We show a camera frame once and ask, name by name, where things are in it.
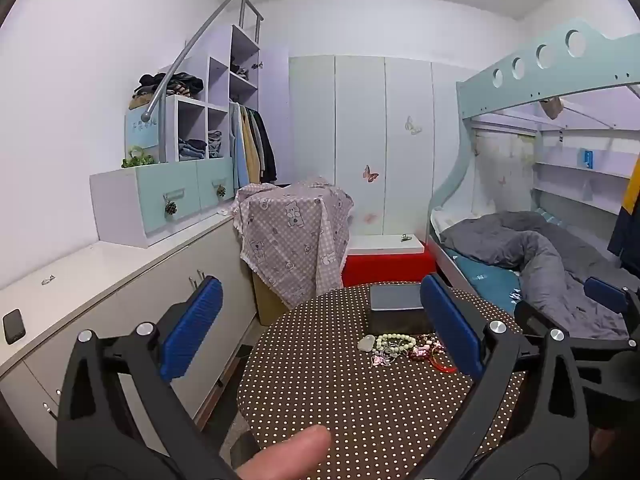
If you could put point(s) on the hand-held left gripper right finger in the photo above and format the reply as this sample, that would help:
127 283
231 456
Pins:
452 330

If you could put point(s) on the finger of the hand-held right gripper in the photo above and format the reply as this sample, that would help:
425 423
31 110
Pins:
605 294
530 317

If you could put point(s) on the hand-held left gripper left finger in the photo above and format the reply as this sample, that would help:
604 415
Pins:
192 330

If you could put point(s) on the dark grey jewelry box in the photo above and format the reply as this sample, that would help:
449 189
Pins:
395 317

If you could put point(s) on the pink charm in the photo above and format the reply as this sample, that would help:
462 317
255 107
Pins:
382 358

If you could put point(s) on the white jade pendant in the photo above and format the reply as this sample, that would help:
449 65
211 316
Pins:
366 343

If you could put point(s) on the person's left hand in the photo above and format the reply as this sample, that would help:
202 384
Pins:
285 452

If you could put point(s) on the teal bed sheet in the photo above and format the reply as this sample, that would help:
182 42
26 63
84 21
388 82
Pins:
485 280

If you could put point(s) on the grey duvet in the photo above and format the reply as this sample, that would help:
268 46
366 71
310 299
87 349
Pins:
540 255

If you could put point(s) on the yellow and navy jacket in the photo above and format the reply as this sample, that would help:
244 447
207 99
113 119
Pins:
627 220

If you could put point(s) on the white low cabinet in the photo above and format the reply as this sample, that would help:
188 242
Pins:
125 285

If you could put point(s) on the red storage box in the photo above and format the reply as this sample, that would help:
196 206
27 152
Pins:
390 265

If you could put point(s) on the brown polka dot tablecloth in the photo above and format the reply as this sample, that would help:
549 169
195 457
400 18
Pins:
350 400

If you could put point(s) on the checked bear print cloth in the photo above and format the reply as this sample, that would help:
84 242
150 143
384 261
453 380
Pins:
290 235

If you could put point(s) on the teal drawer unit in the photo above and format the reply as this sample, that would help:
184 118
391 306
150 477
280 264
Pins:
160 185

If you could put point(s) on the small metal clip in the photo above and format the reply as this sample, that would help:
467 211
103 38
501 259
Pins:
48 280

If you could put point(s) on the pink butterfly sticker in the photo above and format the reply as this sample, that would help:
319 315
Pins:
370 174

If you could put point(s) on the black phone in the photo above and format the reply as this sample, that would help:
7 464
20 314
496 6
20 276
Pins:
14 326

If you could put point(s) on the green plant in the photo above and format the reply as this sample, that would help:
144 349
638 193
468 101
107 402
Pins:
137 159

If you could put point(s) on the folded blue clothes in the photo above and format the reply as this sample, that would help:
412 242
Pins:
192 150

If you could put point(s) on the folded grey clothes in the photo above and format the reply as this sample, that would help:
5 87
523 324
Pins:
215 144

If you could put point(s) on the brown object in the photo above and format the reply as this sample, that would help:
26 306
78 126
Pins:
552 107

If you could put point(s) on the hanging clothes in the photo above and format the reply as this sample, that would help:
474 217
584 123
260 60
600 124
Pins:
252 145

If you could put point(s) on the white butterfly sticker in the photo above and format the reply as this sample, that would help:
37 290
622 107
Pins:
412 126

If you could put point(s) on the white wardrobe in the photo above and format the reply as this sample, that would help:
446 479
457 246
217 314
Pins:
360 125

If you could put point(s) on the teal bunk bed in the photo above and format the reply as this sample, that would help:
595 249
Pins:
530 80

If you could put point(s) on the white cube shelf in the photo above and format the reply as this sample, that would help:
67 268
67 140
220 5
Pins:
220 90

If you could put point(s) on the dark folded clothes pile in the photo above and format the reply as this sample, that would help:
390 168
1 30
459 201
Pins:
170 84

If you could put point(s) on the grey stair railing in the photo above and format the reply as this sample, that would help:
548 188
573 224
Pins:
200 42

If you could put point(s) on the blue wall holder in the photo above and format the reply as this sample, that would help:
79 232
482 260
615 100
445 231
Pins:
587 157

